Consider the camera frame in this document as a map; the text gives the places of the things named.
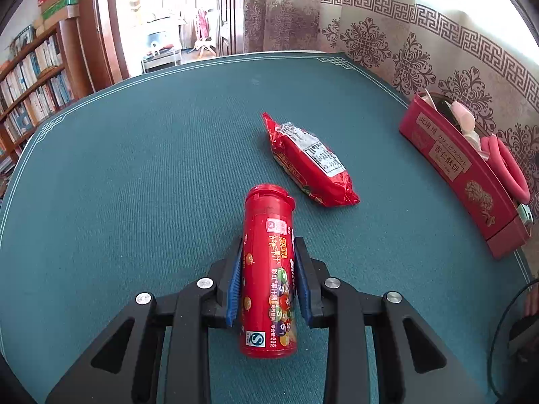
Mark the red candy bottle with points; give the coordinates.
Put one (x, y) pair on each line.
(267, 317)

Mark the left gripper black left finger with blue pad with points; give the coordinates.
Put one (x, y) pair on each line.
(157, 338)

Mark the red snack bag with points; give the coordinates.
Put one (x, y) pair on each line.
(315, 169)

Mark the dark wooden door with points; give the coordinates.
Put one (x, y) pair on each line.
(230, 27)

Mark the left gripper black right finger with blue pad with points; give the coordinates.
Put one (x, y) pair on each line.
(413, 364)

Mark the patterned curtain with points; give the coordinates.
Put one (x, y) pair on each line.
(479, 52)

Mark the cream plastic jar lid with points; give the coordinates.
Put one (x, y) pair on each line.
(459, 116)

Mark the red gift box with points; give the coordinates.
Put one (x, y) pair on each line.
(470, 177)

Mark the green table mat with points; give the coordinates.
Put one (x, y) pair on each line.
(141, 187)

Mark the wooden bookshelf with books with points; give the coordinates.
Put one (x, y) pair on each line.
(47, 73)

